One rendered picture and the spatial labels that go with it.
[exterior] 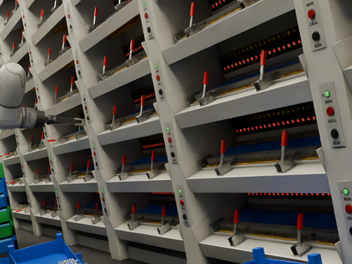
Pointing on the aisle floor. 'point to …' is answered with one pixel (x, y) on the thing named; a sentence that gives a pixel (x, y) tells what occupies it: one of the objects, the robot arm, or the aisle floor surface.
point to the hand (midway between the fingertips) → (80, 122)
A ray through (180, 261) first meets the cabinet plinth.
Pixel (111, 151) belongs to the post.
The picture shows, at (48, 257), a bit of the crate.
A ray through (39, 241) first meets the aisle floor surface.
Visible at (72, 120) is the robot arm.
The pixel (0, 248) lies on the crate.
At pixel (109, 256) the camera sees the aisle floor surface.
